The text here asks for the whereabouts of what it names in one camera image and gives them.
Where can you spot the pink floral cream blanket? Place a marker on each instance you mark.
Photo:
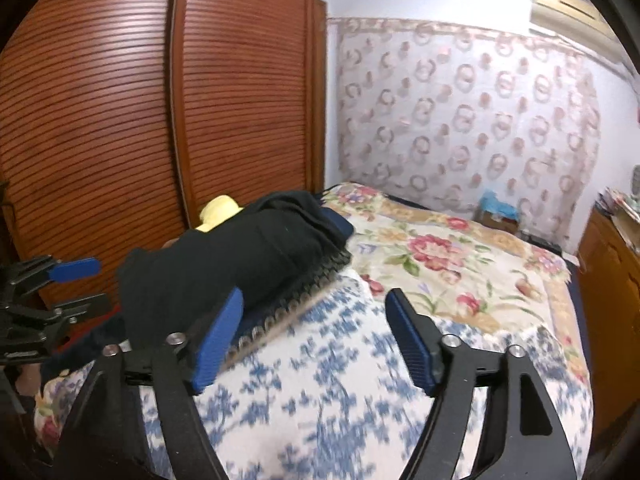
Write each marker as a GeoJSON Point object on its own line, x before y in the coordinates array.
{"type": "Point", "coordinates": [450, 250]}

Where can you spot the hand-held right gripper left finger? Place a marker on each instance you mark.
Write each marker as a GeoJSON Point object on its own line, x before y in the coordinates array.
{"type": "Point", "coordinates": [220, 340]}

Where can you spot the cardboard box with blue contents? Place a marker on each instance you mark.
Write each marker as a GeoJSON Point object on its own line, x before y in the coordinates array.
{"type": "Point", "coordinates": [500, 217]}

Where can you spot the yellow plush toy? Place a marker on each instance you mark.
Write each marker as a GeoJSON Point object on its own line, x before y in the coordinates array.
{"type": "Point", "coordinates": [220, 212]}

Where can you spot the brown slatted wooden wardrobe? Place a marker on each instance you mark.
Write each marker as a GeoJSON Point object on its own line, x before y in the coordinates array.
{"type": "Point", "coordinates": [100, 110]}

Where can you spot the cream wall air conditioner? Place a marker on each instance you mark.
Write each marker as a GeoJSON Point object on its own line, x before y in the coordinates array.
{"type": "Point", "coordinates": [565, 7]}

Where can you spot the pile of magazines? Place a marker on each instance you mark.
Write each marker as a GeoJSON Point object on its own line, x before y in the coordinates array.
{"type": "Point", "coordinates": [610, 201]}

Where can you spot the open cardboard box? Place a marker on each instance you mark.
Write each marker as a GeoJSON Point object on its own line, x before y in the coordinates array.
{"type": "Point", "coordinates": [629, 227]}

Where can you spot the blue floral white blanket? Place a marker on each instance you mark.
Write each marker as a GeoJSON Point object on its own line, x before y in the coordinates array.
{"type": "Point", "coordinates": [325, 385]}

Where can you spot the wooden side cabinet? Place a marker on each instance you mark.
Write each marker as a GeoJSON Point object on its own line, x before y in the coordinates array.
{"type": "Point", "coordinates": [610, 300]}

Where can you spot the navy blue folded cloth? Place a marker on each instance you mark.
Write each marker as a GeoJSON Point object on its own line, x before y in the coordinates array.
{"type": "Point", "coordinates": [337, 225]}

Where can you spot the black printed t-shirt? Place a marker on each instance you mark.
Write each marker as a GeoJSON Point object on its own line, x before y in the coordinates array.
{"type": "Point", "coordinates": [225, 260]}

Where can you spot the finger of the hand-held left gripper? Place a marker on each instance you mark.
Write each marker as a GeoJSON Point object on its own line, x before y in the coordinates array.
{"type": "Point", "coordinates": [75, 270]}
{"type": "Point", "coordinates": [80, 306]}

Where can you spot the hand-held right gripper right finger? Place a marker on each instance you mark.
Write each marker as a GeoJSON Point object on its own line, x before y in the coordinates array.
{"type": "Point", "coordinates": [410, 340]}

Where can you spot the pink floral beige bedspread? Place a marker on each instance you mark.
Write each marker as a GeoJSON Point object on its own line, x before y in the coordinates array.
{"type": "Point", "coordinates": [430, 203]}

